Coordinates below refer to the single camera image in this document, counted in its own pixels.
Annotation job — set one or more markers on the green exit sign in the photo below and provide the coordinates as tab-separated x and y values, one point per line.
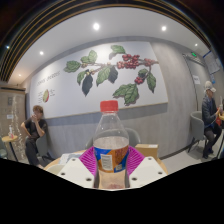
194	54

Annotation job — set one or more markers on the round recessed ceiling lights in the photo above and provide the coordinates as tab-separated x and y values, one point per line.
96	26

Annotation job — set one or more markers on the coffee plant wall mural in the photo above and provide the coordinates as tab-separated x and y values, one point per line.
66	93

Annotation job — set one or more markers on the small cardboard box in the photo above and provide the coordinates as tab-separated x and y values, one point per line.
148	150

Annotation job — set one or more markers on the small round wooden side table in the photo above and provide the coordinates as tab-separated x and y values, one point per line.
9	138

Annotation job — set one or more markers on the framed wall notice board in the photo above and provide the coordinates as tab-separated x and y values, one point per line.
212	62

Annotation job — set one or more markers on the small clear bottle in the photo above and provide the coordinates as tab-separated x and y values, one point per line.
11	131

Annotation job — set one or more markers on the person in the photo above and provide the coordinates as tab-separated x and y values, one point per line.
33	128
209	113

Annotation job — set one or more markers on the clear red-capped drink bottle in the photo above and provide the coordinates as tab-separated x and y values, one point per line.
110	133

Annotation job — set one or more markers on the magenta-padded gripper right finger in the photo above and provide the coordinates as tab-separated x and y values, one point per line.
146	170

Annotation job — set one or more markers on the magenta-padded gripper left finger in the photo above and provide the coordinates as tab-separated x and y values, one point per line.
75	171

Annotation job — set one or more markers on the small white wall sign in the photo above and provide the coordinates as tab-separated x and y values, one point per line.
196	79

